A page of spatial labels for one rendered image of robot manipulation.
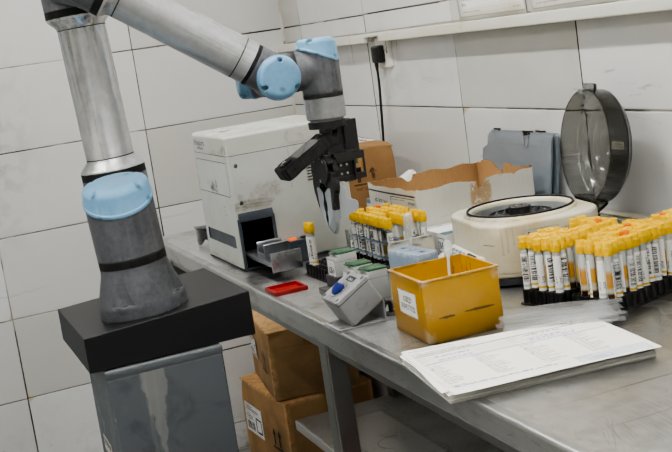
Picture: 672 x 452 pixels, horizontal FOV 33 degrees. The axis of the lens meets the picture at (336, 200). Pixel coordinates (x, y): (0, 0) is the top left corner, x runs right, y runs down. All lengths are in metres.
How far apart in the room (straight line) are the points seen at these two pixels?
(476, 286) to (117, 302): 0.60
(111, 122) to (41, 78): 1.66
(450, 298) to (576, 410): 0.39
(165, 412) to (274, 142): 0.78
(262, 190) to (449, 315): 0.85
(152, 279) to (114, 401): 0.21
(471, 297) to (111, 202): 0.61
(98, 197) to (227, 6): 2.00
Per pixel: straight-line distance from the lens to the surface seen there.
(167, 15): 1.93
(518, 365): 1.57
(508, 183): 2.42
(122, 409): 1.93
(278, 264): 2.35
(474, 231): 2.06
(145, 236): 1.93
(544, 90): 2.48
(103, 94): 2.06
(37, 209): 3.73
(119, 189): 1.92
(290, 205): 2.52
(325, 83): 2.09
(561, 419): 1.40
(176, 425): 1.96
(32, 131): 3.71
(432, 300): 1.74
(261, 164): 2.49
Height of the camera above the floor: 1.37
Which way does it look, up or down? 8 degrees down
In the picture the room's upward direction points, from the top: 8 degrees counter-clockwise
